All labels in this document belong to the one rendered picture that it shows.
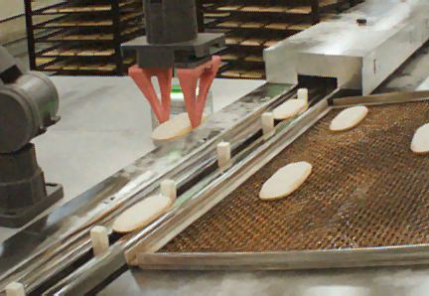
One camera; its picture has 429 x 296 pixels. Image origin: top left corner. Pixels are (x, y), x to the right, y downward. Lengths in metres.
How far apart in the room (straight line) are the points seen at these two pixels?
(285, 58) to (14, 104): 0.57
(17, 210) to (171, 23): 0.30
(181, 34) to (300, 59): 0.49
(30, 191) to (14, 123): 0.10
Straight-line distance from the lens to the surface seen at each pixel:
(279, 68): 1.32
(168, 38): 0.84
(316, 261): 0.58
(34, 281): 0.74
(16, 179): 0.96
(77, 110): 1.43
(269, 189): 0.76
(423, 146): 0.80
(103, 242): 0.79
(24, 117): 0.90
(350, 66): 1.28
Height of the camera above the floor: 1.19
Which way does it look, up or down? 18 degrees down
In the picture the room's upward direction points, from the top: 4 degrees counter-clockwise
